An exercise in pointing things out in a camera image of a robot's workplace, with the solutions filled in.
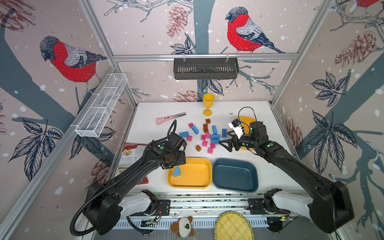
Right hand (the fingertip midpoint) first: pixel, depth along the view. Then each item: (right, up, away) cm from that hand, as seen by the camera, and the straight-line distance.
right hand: (223, 138), depth 79 cm
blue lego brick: (-23, 0, +22) cm, 32 cm away
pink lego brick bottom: (-6, -10, +14) cm, 18 cm away
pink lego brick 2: (-10, -2, +21) cm, 24 cm away
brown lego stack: (-8, +4, +25) cm, 27 cm away
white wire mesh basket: (-65, +9, -9) cm, 67 cm away
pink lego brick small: (-4, -7, +16) cm, 18 cm away
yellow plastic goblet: (-6, +24, +26) cm, 36 cm away
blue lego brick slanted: (-26, -20, +5) cm, 33 cm away
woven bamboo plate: (+2, -39, -11) cm, 41 cm away
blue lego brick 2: (+5, 0, +22) cm, 22 cm away
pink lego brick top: (-19, +6, +26) cm, 33 cm away
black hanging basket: (-8, +46, +26) cm, 53 cm away
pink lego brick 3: (-9, -6, +18) cm, 21 cm away
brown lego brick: (-14, -9, +16) cm, 22 cm away
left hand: (-23, -12, -1) cm, 26 cm away
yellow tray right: (+8, +9, -10) cm, 16 cm away
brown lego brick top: (-6, +8, +28) cm, 30 cm away
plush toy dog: (-21, -38, -13) cm, 45 cm away
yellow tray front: (-15, -21, +5) cm, 26 cm away
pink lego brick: (-19, -3, +21) cm, 29 cm away
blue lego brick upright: (-2, +3, +25) cm, 25 cm away
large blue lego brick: (-2, -3, +19) cm, 19 cm away
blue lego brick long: (-16, +3, +25) cm, 29 cm away
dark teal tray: (+7, -22, +4) cm, 24 cm away
